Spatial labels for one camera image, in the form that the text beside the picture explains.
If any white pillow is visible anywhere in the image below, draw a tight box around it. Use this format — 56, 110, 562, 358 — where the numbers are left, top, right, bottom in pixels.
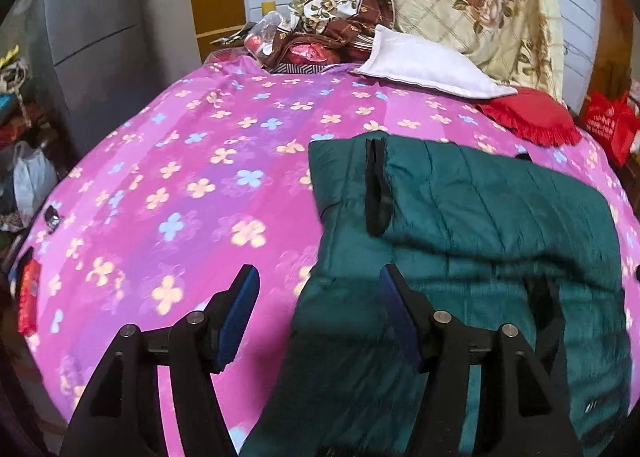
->
352, 26, 518, 98

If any red shiny packet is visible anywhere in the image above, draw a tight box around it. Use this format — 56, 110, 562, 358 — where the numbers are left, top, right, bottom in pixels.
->
285, 39, 326, 66

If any green puffer jacket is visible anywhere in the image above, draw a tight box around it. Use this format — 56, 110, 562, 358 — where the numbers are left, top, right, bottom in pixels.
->
240, 134, 633, 457

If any white plastic bag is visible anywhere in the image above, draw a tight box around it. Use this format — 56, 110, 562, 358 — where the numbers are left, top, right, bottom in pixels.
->
12, 142, 58, 212

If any red shopping bag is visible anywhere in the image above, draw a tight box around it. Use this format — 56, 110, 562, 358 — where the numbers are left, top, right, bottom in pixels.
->
582, 92, 640, 165

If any grey wardrobe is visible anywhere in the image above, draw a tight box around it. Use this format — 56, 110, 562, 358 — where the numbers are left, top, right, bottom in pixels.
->
15, 0, 146, 148

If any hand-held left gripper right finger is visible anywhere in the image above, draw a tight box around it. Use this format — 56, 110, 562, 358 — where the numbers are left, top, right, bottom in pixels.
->
379, 264, 583, 457

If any brown floral cloth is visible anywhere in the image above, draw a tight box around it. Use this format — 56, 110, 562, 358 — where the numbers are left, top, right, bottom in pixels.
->
265, 0, 396, 72

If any dark wooden door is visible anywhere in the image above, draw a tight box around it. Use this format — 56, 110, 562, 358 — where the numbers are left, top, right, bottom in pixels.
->
580, 0, 631, 112

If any pink floral bed cover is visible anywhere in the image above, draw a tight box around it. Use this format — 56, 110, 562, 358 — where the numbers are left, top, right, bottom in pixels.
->
15, 57, 640, 457

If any red fringed cushion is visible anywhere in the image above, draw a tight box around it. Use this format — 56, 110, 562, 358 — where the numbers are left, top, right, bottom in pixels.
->
475, 89, 583, 145

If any clear plastic bag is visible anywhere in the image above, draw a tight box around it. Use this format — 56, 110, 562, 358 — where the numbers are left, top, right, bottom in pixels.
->
245, 11, 293, 55

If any red flat box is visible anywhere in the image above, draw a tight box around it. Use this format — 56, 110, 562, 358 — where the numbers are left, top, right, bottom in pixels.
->
19, 259, 42, 335

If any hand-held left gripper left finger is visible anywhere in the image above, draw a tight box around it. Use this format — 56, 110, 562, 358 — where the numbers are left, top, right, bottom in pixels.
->
60, 264, 261, 457

